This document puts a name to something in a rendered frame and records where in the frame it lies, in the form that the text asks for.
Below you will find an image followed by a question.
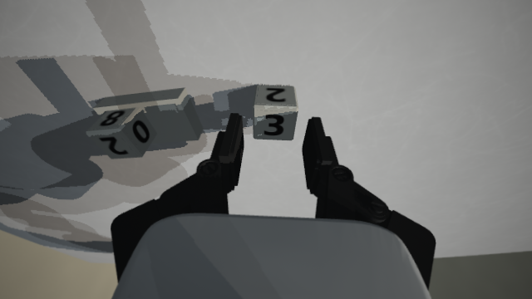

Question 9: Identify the grey calendar digit cube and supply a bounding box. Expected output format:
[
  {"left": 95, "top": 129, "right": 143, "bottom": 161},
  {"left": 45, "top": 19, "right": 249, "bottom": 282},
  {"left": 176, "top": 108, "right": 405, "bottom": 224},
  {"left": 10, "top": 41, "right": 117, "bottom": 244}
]
[
  {"left": 253, "top": 85, "right": 298, "bottom": 140},
  {"left": 86, "top": 107, "right": 157, "bottom": 159}
]

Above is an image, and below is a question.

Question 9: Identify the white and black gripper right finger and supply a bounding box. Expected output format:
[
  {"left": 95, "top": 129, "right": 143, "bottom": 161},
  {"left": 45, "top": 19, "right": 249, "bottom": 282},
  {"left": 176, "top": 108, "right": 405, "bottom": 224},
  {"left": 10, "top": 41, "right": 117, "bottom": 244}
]
[{"left": 302, "top": 117, "right": 436, "bottom": 290}]

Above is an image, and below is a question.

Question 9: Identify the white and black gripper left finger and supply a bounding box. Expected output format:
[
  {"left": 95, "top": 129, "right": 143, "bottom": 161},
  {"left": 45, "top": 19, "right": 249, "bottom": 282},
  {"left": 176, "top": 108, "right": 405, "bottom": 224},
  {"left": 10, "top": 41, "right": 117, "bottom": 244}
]
[{"left": 111, "top": 113, "right": 244, "bottom": 282}]

